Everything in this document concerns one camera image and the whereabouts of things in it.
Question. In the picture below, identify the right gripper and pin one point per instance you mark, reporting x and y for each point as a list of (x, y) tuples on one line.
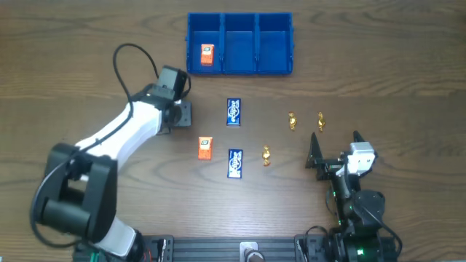
[(327, 169)]

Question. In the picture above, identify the blue tray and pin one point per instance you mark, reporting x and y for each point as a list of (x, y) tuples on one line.
[(238, 54)]

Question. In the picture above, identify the orange candy box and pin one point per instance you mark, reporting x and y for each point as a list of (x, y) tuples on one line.
[(207, 55), (205, 149)]

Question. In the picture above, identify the mounting rail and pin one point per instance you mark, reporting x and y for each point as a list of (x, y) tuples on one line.
[(211, 249)]

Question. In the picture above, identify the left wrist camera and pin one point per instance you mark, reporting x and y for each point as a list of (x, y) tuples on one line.
[(168, 78)]

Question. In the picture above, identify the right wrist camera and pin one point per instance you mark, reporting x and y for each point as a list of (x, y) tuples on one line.
[(358, 158)]

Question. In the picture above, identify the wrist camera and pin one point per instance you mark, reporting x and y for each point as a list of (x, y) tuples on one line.
[(168, 78), (358, 158)]

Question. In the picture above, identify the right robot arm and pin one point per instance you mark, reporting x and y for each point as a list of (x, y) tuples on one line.
[(368, 208)]

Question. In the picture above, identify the gold candy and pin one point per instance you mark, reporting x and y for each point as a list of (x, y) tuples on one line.
[(267, 155), (321, 122), (292, 122)]

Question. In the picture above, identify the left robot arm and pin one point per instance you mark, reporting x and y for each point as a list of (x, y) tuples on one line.
[(142, 122)]

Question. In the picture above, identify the blue candy pack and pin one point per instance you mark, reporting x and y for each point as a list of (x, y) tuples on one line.
[(235, 163), (233, 112)]

